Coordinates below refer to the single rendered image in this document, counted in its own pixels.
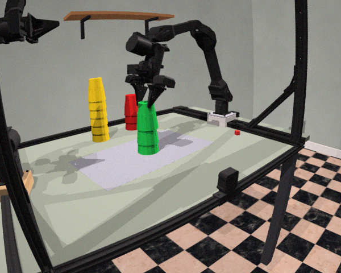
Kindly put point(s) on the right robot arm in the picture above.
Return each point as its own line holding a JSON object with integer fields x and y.
{"x": 146, "y": 45}

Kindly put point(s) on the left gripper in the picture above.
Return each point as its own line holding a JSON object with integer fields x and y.
{"x": 20, "y": 26}

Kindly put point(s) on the yellow cup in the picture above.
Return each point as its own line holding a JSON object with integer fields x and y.
{"x": 97, "y": 105}
{"x": 98, "y": 113}
{"x": 100, "y": 130}
{"x": 98, "y": 121}
{"x": 101, "y": 137}
{"x": 96, "y": 91}

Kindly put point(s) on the pale lavender flat mat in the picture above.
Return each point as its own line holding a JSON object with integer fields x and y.
{"x": 118, "y": 165}

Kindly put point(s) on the green cup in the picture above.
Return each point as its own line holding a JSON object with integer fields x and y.
{"x": 148, "y": 150}
{"x": 146, "y": 117}
{"x": 147, "y": 138}

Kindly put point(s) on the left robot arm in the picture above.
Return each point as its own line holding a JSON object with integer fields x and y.
{"x": 13, "y": 134}

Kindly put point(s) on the red cup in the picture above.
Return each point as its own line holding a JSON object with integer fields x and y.
{"x": 130, "y": 108}
{"x": 131, "y": 126}
{"x": 131, "y": 119}

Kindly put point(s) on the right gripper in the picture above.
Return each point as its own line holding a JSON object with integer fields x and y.
{"x": 159, "y": 81}

